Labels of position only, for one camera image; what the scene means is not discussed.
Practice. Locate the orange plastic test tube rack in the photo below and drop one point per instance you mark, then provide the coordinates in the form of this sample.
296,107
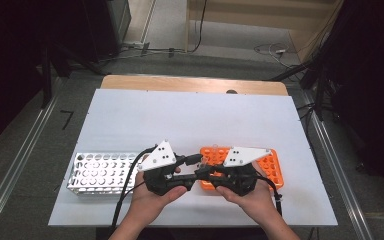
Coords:
270,166

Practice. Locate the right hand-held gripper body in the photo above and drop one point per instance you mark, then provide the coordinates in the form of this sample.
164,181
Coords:
243,156

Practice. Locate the silver metal test tube rack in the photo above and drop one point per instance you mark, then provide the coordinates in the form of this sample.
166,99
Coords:
96,173

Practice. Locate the light wooden shelf unit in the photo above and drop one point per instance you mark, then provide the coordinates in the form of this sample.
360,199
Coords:
246,13

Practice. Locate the white board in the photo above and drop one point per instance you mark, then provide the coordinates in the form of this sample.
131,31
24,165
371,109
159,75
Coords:
186,120

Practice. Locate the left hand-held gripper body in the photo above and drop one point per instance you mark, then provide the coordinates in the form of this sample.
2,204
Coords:
160,158

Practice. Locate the metal floor rail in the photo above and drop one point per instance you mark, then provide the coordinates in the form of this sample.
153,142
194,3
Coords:
16,160
343,173

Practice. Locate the dark cabinet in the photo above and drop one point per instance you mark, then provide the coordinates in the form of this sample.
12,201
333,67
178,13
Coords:
108,26

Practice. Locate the dark curtain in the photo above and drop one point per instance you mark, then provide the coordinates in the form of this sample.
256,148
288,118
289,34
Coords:
10,50
370,76

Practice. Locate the person's left hand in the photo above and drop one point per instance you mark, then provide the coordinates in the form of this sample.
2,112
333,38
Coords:
150,203

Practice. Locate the person's right hand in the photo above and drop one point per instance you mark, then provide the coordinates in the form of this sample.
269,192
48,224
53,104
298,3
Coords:
256,203

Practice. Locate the clear test tube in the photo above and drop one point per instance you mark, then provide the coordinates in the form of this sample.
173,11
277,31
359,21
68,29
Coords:
215,148
202,163

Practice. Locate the wooden table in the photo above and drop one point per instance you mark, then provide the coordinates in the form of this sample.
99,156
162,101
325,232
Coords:
180,83

